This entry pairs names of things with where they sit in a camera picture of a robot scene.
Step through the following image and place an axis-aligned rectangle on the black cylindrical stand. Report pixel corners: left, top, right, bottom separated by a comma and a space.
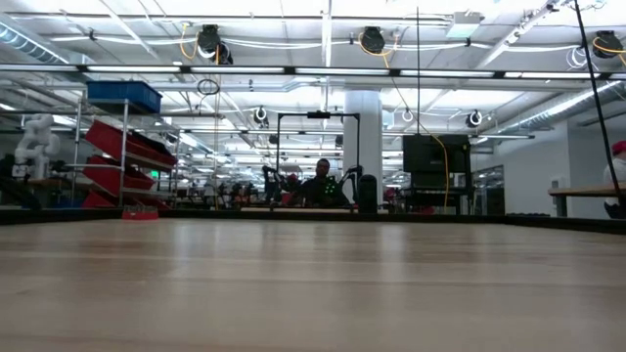
358, 174, 379, 215

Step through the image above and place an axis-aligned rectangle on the white building pillar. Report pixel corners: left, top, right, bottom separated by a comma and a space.
343, 90, 384, 204

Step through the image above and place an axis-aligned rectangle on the long ceiling light strip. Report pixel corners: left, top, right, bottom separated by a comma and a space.
0, 64, 626, 81

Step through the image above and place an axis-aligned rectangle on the black screen on stand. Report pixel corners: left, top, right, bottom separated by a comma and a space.
400, 134, 473, 216

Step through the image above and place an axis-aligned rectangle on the thin vertical black rod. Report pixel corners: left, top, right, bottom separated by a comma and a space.
416, 6, 422, 137

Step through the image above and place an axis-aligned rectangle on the metal shelf rack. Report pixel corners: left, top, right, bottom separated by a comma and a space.
69, 97, 183, 210

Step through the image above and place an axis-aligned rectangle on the red tilted shelf bin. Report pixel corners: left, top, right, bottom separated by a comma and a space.
81, 154, 157, 198
85, 120, 178, 172
82, 191, 121, 209

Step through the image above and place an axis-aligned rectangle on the blue storage bin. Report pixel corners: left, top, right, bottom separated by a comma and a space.
86, 80, 163, 114

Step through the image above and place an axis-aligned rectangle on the wooden bench table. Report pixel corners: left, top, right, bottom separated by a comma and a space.
546, 183, 626, 220

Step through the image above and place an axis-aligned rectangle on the black gantry frame with camera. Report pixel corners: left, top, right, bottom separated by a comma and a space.
275, 110, 362, 206

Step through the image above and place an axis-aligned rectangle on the yellow power cord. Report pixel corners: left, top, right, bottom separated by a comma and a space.
358, 31, 450, 210

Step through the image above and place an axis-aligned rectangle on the hanging black cable loop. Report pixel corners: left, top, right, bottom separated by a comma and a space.
196, 77, 222, 97

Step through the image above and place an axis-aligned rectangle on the black ceiling cord reel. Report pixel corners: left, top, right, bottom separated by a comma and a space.
593, 29, 625, 60
197, 23, 235, 66
360, 26, 386, 56

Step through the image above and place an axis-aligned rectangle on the black diagonal cable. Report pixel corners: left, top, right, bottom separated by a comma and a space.
572, 0, 622, 196

